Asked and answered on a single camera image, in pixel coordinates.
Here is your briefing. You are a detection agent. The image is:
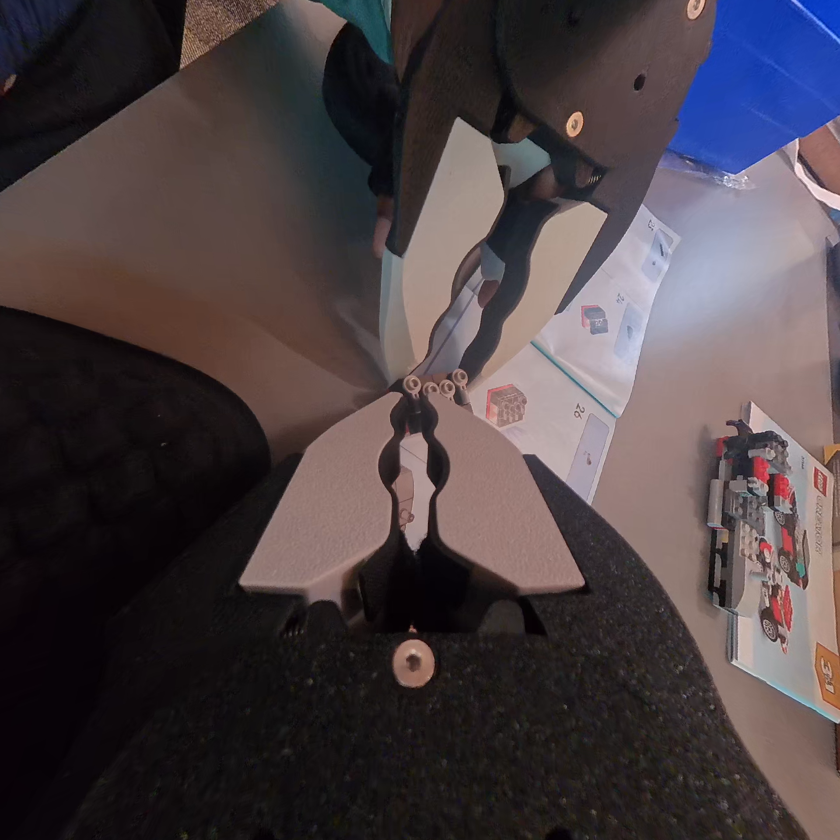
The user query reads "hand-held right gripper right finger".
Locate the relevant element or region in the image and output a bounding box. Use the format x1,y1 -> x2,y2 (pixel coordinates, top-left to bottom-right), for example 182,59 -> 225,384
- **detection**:
420,394 -> 585,631

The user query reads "car-cover instruction booklet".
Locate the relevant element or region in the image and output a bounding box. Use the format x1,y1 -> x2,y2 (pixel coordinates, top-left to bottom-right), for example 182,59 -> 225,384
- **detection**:
725,400 -> 840,726

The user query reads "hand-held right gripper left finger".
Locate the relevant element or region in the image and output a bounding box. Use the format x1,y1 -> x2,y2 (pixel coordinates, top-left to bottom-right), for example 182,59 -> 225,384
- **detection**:
238,392 -> 411,631

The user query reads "step-page instruction booklet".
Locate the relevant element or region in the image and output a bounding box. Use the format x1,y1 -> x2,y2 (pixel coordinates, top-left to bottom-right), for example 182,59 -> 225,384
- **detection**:
394,203 -> 682,505

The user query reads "toy brick truck model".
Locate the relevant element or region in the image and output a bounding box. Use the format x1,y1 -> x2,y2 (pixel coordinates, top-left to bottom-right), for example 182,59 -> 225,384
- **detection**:
705,420 -> 812,611

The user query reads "black toy brick block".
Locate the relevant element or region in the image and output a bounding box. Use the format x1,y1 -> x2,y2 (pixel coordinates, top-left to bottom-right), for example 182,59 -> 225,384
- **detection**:
392,377 -> 475,416

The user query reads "clear plastic bag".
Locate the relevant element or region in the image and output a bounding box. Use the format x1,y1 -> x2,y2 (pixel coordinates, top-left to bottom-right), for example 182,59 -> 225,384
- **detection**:
663,147 -> 754,193

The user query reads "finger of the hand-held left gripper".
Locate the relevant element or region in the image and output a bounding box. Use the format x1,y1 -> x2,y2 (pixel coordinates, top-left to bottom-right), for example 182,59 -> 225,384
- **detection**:
458,197 -> 609,388
381,115 -> 511,388

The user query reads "large blue plastic bin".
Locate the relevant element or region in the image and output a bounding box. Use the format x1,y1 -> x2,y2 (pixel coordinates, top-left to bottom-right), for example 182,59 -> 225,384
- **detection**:
656,0 -> 840,175

